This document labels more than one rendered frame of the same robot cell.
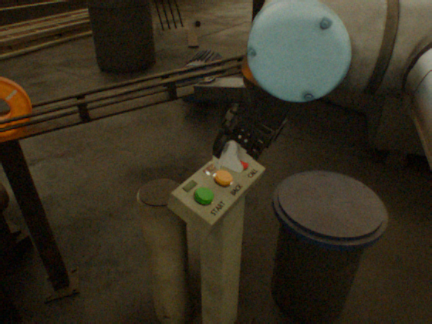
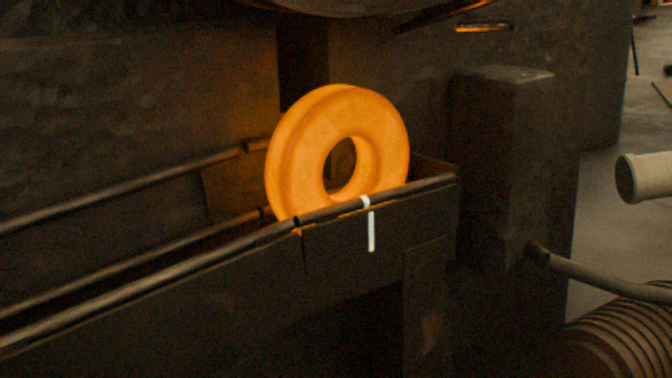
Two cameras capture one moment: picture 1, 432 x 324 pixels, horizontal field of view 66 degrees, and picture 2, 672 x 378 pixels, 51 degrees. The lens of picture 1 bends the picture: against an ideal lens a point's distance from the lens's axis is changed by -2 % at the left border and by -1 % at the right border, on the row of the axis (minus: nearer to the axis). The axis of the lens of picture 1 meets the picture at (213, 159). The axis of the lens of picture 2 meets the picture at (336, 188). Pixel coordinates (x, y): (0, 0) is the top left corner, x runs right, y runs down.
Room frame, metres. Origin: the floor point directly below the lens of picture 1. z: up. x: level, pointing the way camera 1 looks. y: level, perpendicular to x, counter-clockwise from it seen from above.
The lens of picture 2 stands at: (-0.15, 0.76, 0.94)
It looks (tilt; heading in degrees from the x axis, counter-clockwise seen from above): 19 degrees down; 20
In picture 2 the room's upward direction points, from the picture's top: 1 degrees counter-clockwise
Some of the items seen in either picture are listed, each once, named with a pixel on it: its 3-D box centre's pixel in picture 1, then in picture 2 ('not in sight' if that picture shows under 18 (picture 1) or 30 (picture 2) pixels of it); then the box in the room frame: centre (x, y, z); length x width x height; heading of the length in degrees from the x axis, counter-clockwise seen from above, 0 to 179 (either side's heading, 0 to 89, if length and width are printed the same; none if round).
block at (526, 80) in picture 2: not in sight; (497, 171); (0.66, 0.85, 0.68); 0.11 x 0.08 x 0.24; 56
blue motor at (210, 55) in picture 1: (205, 74); not in sight; (2.55, 0.06, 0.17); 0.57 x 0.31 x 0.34; 166
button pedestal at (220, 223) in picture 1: (221, 264); not in sight; (0.61, -0.02, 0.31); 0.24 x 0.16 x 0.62; 146
